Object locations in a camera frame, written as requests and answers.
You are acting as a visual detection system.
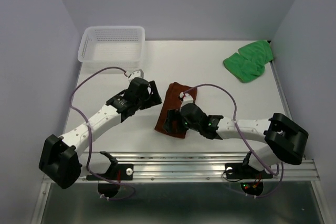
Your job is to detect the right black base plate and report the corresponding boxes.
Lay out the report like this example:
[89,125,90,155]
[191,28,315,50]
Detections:
[224,163,273,180]

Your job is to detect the purple cable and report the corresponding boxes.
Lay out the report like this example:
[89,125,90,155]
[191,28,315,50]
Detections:
[70,67,136,201]
[181,84,284,200]

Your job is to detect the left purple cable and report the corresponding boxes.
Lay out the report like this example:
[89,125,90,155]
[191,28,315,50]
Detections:
[70,67,136,201]

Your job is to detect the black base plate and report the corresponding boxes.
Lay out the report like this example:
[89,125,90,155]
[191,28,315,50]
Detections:
[98,163,134,181]
[224,163,273,180]

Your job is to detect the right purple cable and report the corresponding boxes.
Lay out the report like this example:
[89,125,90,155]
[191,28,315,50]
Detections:
[181,84,284,200]

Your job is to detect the white plastic perforated basket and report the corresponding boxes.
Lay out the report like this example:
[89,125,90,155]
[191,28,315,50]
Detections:
[77,26,145,70]

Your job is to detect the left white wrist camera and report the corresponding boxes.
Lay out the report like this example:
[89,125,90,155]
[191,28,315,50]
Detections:
[124,69,144,82]

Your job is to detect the green towel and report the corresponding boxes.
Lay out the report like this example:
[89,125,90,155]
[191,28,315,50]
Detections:
[223,40,274,83]

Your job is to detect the brown towel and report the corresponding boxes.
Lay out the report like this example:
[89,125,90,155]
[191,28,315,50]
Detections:
[154,82,191,139]

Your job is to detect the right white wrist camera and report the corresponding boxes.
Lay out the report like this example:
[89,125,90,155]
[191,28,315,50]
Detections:
[179,92,194,107]

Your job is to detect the aluminium rail frame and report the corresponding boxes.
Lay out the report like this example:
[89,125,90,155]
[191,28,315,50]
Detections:
[33,59,326,223]

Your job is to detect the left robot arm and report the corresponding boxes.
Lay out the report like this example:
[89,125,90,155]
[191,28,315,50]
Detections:
[39,77,162,189]

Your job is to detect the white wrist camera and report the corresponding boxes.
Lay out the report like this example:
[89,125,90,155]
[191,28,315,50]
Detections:
[179,92,194,107]
[124,69,144,82]

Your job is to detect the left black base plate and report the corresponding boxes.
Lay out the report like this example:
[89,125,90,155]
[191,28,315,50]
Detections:
[98,163,134,181]

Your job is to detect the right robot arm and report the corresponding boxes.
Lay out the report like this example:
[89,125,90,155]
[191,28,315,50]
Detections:
[163,103,309,177]

